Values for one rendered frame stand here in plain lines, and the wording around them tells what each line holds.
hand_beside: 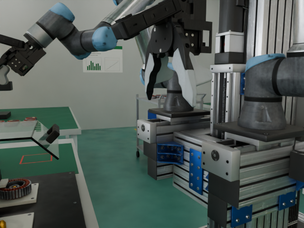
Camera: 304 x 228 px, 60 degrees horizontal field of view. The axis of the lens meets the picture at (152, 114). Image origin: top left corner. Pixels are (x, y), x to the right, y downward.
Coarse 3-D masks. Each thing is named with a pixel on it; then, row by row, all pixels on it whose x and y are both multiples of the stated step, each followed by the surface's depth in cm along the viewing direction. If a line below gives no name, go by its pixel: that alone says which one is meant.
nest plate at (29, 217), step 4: (8, 216) 79; (12, 216) 79; (16, 216) 79; (20, 216) 79; (24, 216) 79; (28, 216) 79; (32, 216) 79; (4, 220) 77; (8, 220) 77; (12, 220) 77; (16, 220) 77; (20, 220) 77; (24, 220) 77; (28, 220) 77; (32, 220) 77; (8, 224) 75; (12, 224) 75; (16, 224) 75; (20, 224) 75; (24, 224) 75; (28, 224) 75; (32, 224) 75
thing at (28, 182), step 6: (12, 180) 98; (18, 180) 98; (24, 180) 98; (6, 186) 95; (12, 186) 95; (18, 186) 95; (24, 186) 93; (30, 186) 95; (0, 192) 90; (6, 192) 89; (12, 192) 90; (18, 192) 91; (24, 192) 92; (0, 198) 90; (6, 198) 90; (12, 198) 90
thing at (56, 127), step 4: (56, 124) 77; (52, 128) 72; (56, 128) 70; (48, 132) 75; (52, 132) 67; (56, 132) 67; (48, 136) 67; (52, 136) 67; (56, 136) 67; (48, 140) 67; (52, 140) 67
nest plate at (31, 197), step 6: (36, 186) 101; (30, 192) 96; (36, 192) 96; (18, 198) 91; (24, 198) 91; (30, 198) 91; (36, 198) 92; (0, 204) 87; (6, 204) 88; (12, 204) 88; (18, 204) 89
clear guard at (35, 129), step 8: (0, 128) 69; (8, 128) 69; (16, 128) 69; (24, 128) 69; (32, 128) 69; (40, 128) 74; (0, 136) 60; (8, 136) 60; (16, 136) 60; (24, 136) 60; (32, 136) 60; (40, 136) 66; (40, 144) 60; (48, 144) 66; (56, 144) 73; (48, 152) 61; (56, 152) 65
